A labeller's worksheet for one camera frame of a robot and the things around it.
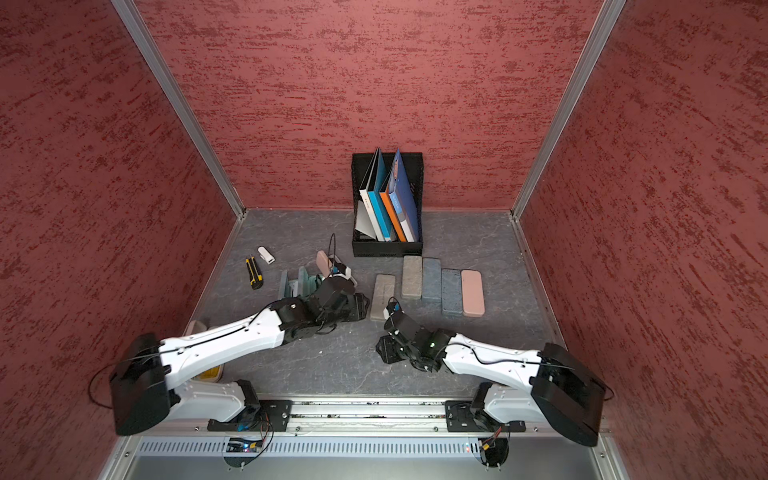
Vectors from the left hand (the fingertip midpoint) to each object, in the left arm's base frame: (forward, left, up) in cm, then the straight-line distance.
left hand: (360, 308), depth 80 cm
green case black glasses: (+13, +19, -10) cm, 26 cm away
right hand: (-9, -7, -9) cm, 15 cm away
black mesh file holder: (+26, -4, -6) cm, 27 cm away
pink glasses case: (+7, -35, -11) cm, 37 cm away
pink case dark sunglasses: (+20, +14, -8) cm, 26 cm away
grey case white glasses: (+9, +24, -6) cm, 26 cm away
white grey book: (+29, 0, +15) cm, 33 cm away
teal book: (+30, -5, +15) cm, 34 cm away
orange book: (+29, -6, +16) cm, 33 cm away
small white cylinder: (+25, +37, -10) cm, 45 cm away
